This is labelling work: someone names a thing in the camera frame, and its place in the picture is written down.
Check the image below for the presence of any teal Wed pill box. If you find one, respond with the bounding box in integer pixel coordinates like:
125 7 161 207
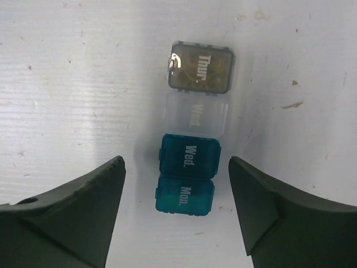
159 133 221 180

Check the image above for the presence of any teal Mon pill box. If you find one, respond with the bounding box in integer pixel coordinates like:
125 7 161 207
155 176 215 216

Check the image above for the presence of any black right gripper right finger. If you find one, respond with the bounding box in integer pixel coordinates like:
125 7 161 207
229 156 356 267

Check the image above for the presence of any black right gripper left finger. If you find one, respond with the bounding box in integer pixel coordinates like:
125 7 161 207
1 156 126 267

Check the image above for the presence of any clear Wed pill box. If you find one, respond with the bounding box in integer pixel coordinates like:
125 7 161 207
164 92 228 138

